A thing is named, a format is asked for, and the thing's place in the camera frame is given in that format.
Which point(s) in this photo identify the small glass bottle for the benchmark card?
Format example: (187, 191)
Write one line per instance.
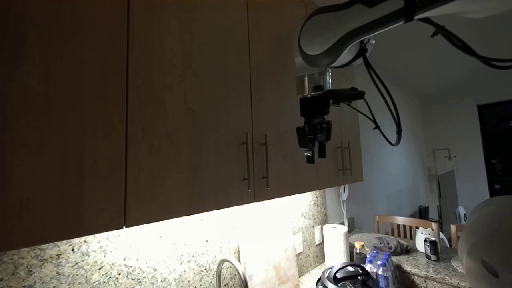
(358, 252)

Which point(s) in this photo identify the woven placemat with cloth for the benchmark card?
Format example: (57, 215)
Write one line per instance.
(385, 244)

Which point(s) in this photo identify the wooden chair right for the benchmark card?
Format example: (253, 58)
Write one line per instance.
(403, 228)

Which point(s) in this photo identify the chrome faucet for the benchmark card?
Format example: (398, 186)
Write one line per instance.
(229, 274)

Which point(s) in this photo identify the cabinet door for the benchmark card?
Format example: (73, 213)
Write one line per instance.
(278, 162)
(62, 117)
(345, 148)
(187, 106)

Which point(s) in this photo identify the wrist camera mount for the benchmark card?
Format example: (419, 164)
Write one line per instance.
(337, 96)

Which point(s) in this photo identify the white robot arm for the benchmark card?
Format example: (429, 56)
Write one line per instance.
(336, 36)

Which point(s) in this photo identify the blue water bottles pack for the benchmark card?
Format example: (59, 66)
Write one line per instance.
(381, 268)

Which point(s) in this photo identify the white paper towel roll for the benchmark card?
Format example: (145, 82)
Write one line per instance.
(334, 244)

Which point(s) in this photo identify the wall phone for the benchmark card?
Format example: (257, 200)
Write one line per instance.
(344, 192)

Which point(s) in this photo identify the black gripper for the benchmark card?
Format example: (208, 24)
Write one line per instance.
(315, 128)

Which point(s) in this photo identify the white handheld device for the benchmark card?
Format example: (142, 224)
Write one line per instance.
(430, 242)

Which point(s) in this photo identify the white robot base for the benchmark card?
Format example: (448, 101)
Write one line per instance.
(485, 247)

